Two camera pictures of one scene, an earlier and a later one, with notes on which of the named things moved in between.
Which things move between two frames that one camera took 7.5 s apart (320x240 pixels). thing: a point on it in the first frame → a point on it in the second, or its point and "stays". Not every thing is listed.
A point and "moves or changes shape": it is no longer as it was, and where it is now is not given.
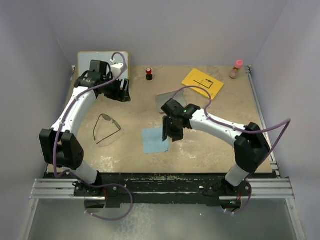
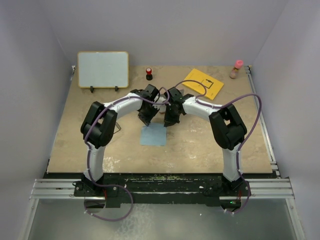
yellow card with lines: x=197 y=78 stays
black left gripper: x=122 y=95 → x=146 y=120
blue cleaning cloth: x=153 y=141 moves or changes shape
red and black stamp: x=149 y=76 stays
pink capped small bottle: x=238 y=64 stays
